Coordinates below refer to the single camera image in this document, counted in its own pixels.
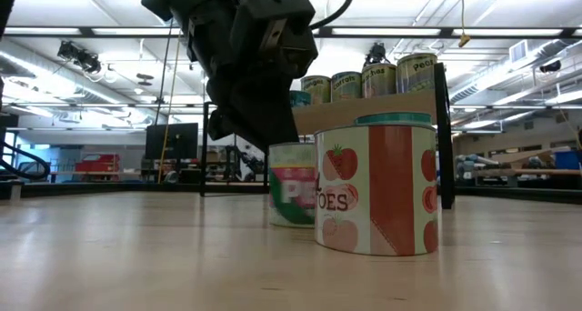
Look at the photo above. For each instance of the black aluminium rig frame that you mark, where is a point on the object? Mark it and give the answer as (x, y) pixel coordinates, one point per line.
(86, 31)

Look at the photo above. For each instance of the wooden background workbench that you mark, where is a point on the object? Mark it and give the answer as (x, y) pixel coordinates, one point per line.
(536, 171)

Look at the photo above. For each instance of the blue storage bin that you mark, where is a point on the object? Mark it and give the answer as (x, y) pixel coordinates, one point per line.
(568, 160)

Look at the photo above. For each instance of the dark ceiling disc lamp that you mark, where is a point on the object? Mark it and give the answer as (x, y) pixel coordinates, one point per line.
(144, 76)

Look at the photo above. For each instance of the red tool cart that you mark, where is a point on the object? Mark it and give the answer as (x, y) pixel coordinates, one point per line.
(97, 163)

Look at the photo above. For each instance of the green oranges can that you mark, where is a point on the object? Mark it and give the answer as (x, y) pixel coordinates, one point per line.
(316, 90)

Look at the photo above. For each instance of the tall green peas can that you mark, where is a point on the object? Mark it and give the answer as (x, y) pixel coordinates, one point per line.
(416, 77)

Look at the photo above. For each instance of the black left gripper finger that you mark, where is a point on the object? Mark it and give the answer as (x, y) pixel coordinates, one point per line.
(223, 127)
(263, 115)

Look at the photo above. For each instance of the black background robot arms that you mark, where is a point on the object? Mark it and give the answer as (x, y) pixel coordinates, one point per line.
(245, 161)

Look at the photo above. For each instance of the white air vent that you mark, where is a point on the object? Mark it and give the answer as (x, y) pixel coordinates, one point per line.
(518, 52)

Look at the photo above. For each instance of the blue-grey peaches can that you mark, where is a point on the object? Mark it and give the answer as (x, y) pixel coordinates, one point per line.
(379, 81)

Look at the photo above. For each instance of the teal tuna fish can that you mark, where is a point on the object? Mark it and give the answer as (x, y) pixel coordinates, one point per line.
(299, 99)

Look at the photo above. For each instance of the black ceiling spotlight cluster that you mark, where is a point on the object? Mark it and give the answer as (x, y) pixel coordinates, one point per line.
(84, 58)

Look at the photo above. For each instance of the blue carrots can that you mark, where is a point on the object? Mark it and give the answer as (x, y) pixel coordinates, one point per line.
(346, 86)

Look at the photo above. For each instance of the blue-grey background machine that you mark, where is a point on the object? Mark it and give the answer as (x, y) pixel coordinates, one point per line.
(473, 163)

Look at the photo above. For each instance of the teal-rimmed white can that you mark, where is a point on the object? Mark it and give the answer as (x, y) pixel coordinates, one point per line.
(393, 118)

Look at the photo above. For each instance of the black ceiling speaker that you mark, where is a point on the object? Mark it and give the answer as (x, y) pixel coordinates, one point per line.
(551, 67)

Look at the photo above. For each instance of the short pink-label peas can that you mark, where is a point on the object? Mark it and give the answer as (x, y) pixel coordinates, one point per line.
(291, 188)

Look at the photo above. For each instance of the black shelf leg frame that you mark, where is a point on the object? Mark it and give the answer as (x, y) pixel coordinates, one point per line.
(443, 143)
(203, 165)

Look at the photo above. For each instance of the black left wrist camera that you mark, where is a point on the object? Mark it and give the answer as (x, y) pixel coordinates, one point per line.
(291, 29)

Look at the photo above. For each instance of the white red tomatoes can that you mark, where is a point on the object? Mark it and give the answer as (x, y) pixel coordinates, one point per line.
(391, 188)

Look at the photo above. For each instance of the black computer monitor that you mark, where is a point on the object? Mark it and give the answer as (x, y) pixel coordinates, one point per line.
(175, 140)

